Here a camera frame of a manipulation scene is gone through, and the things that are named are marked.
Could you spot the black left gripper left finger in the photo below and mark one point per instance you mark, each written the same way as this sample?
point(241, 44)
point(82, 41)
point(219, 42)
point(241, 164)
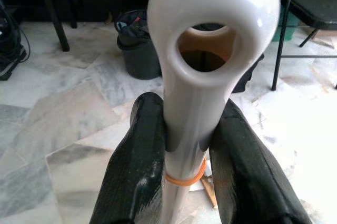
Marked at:
point(137, 171)

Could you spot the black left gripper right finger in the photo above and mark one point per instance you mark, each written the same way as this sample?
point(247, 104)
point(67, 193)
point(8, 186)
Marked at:
point(250, 176)

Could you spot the orange rubber band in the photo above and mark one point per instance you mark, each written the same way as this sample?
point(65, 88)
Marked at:
point(181, 181)

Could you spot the dark bin with black bag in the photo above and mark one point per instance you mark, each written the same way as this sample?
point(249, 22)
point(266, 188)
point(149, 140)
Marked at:
point(139, 60)

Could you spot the green plastic box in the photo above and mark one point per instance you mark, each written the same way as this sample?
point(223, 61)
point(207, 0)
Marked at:
point(289, 29)

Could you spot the black folding chair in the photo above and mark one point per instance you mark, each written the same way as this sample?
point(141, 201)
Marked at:
point(313, 10)

